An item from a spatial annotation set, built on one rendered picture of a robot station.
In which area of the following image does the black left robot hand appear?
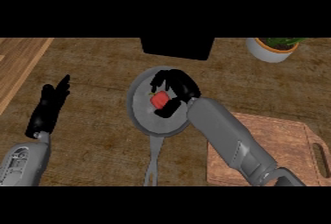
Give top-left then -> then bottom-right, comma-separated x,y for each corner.
24,73 -> 73,140

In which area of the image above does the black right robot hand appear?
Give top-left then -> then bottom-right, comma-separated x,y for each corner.
150,68 -> 203,119

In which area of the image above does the grey frying pan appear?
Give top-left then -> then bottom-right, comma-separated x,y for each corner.
126,66 -> 194,187

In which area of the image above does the pale wooden board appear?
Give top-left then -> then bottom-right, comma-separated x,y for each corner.
0,38 -> 57,116

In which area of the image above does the brown wooden cutting board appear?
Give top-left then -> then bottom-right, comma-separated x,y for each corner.
206,111 -> 331,187

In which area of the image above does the black box appliance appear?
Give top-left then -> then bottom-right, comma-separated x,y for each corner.
140,38 -> 216,61

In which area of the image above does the white potted green plant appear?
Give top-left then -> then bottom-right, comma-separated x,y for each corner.
245,38 -> 308,64

